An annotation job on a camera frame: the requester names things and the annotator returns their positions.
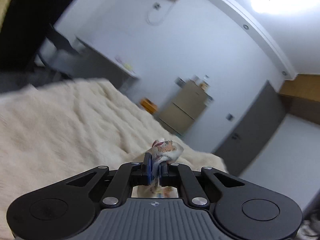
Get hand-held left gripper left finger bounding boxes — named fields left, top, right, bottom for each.
left=42, top=152, right=153, bottom=208

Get black hanging clothes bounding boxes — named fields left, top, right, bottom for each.
left=0, top=0, right=92, bottom=72

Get white power cable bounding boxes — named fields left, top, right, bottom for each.
left=146, top=0, right=175, bottom=25

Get dark grey chair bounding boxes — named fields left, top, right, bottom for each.
left=37, top=24, right=83, bottom=78

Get grey door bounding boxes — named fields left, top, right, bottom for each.
left=212, top=80, right=287, bottom=175

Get orange box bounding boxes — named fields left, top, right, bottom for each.
left=139, top=98, right=158, bottom=114

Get grey folding table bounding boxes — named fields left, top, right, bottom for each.
left=74, top=36, right=141, bottom=103

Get beige refrigerator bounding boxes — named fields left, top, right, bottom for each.
left=158, top=79, right=213, bottom=135

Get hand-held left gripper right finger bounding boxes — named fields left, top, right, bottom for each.
left=159, top=162, right=265, bottom=208

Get dog print cream garment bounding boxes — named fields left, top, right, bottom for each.
left=131, top=139, right=184, bottom=198

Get cream fluffy blanket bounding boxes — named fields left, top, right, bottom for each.
left=0, top=78, right=229, bottom=240

